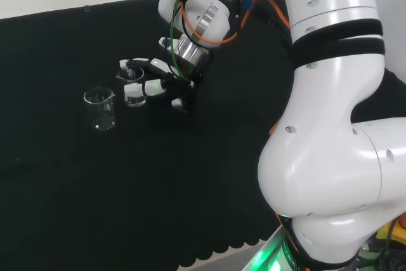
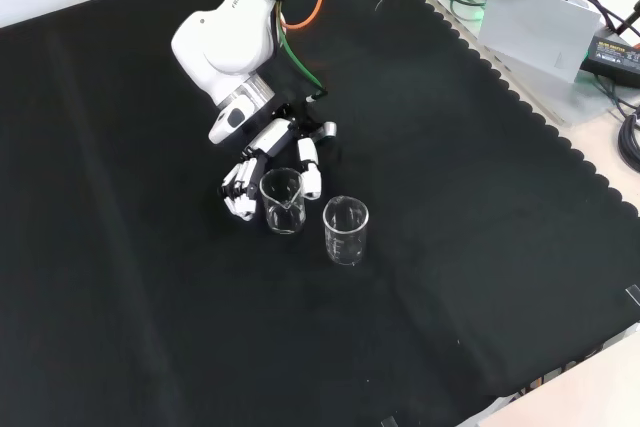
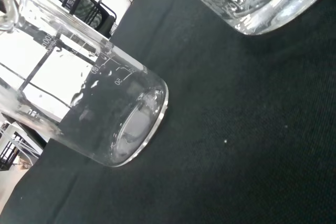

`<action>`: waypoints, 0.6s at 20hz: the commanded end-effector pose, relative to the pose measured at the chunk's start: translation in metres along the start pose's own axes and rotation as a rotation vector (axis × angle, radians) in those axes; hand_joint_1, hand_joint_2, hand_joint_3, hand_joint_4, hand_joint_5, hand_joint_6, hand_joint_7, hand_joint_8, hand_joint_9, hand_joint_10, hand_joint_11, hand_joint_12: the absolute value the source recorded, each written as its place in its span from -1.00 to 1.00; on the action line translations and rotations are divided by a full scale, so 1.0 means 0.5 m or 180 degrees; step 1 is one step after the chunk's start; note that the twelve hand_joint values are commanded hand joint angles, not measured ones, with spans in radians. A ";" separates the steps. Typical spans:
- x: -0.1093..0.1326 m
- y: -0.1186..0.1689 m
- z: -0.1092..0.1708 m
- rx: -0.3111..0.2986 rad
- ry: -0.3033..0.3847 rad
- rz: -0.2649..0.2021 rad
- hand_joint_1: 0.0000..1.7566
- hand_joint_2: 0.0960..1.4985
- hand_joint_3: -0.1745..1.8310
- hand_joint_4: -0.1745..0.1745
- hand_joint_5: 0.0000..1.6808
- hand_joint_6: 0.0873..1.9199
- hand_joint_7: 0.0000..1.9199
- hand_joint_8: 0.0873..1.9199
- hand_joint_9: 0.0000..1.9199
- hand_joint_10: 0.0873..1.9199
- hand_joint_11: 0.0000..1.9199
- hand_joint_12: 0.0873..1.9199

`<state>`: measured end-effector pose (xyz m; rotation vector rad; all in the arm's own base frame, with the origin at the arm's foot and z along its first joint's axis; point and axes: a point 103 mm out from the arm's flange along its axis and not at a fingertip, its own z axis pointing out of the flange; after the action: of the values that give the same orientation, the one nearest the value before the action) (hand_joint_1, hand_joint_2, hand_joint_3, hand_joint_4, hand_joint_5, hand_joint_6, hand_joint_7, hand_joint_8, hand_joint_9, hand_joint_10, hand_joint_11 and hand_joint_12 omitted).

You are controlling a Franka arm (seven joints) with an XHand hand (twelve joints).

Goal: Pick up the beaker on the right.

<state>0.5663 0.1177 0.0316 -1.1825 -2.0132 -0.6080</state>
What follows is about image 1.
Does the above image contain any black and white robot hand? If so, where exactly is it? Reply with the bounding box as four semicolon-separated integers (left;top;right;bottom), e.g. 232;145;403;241
119;56;213;116

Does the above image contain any black bench cloth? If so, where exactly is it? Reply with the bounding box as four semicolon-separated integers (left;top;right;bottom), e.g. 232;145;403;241
0;0;406;271

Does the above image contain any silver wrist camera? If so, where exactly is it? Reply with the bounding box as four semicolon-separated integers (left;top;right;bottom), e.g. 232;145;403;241
158;37;177;53

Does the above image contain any yellow stop button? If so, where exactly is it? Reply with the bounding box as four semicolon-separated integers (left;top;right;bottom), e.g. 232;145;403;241
376;213;406;245

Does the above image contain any orange cable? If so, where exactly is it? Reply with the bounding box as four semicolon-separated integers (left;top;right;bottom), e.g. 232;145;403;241
180;0;292;50

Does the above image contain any green cable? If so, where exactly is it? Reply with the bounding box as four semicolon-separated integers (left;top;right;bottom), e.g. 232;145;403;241
168;0;223;85

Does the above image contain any clear glass beaker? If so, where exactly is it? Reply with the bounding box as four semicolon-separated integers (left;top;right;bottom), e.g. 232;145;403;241
82;86;117;131
115;67;148;108

